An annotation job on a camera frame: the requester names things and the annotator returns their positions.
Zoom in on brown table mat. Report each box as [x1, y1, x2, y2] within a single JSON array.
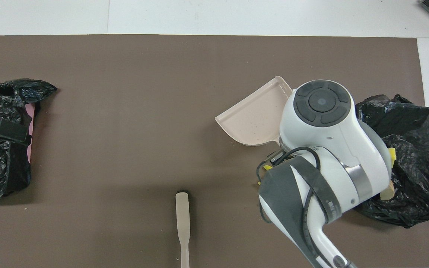
[[0, 34, 429, 268]]

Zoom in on beige plastic dustpan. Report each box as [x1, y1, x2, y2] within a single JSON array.
[[214, 76, 294, 147]]

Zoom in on beige hand brush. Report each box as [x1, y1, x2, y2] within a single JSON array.
[[175, 191, 191, 268]]

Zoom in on pink plastic bin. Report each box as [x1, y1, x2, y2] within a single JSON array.
[[25, 103, 36, 164]]

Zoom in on yellow curved sponge scrap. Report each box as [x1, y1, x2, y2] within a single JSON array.
[[257, 164, 274, 185]]

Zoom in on pale ridged bread roll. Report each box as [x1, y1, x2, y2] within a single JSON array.
[[380, 181, 395, 201]]

